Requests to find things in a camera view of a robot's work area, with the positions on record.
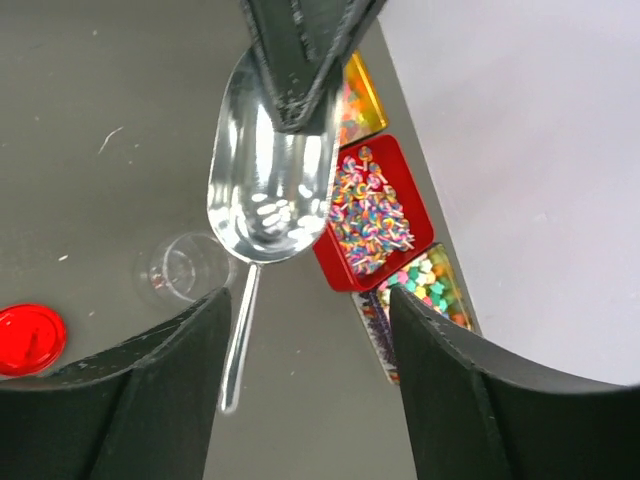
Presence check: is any red jar lid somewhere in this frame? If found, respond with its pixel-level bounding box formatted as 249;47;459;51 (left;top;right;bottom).
1;303;67;377

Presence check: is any clear plastic jar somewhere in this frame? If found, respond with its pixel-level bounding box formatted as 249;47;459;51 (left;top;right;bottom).
133;231;238;308

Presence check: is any patterned tin of pastel candies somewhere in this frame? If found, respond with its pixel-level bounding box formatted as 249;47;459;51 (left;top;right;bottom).
352;243;475;384

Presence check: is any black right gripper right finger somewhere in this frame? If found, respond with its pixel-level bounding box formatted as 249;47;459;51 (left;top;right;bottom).
390;287;639;479

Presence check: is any silver metal scoop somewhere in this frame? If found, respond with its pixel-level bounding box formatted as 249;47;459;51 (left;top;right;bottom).
206;52;344;415

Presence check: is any red tin of lollipop candies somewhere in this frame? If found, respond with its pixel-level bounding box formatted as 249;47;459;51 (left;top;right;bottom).
313;134;435;293

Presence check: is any gold tin of gummy candies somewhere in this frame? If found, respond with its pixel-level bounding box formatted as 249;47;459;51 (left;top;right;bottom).
340;50;389;147

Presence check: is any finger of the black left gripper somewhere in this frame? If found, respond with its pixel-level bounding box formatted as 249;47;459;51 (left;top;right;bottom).
240;0;305;131
292;1;385;131

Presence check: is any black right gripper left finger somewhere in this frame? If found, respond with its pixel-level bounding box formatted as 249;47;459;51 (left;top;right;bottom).
1;288;232;479

